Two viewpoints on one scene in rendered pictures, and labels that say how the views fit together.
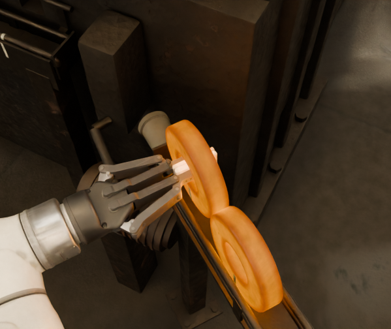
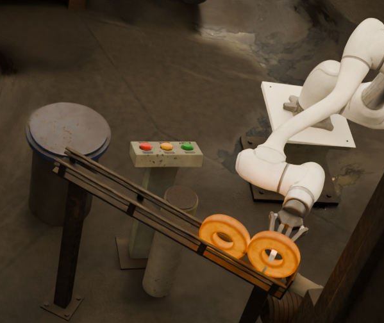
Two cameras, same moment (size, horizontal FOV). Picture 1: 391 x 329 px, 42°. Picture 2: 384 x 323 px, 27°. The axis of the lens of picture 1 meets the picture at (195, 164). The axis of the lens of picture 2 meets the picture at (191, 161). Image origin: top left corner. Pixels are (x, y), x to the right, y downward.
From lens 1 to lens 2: 2.15 m
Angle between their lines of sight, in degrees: 70
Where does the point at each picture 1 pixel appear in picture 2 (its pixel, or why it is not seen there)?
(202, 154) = (273, 234)
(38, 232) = (299, 189)
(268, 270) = (214, 217)
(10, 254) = (299, 179)
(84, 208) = (293, 204)
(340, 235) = not seen: outside the picture
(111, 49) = not seen: hidden behind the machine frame
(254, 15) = (311, 292)
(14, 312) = (279, 167)
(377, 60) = not seen: outside the picture
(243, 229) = (234, 222)
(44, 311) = (272, 176)
